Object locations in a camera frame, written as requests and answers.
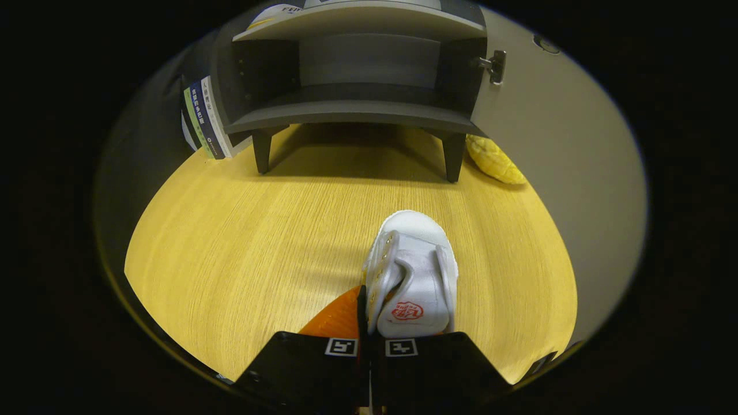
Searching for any navy spine book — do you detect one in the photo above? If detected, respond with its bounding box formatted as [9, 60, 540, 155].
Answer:
[189, 80, 227, 160]

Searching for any white spine book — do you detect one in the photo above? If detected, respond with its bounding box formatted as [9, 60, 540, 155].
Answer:
[200, 75, 253, 157]

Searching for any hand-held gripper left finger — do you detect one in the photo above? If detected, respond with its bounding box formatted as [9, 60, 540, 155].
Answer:
[234, 284, 370, 411]

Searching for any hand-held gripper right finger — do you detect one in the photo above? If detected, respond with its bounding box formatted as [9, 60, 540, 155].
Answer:
[372, 330, 514, 411]

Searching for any black backdrop cloth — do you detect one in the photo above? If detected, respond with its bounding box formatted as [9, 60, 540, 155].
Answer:
[94, 32, 220, 289]

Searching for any metal cabinet door hinge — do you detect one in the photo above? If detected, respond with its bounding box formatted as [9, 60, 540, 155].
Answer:
[476, 50, 508, 85]

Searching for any beige shoe cabinet door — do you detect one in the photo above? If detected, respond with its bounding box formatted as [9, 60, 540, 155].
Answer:
[470, 6, 647, 346]

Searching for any yellow textured fruit toy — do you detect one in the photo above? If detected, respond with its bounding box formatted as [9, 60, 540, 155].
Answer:
[465, 134, 528, 186]

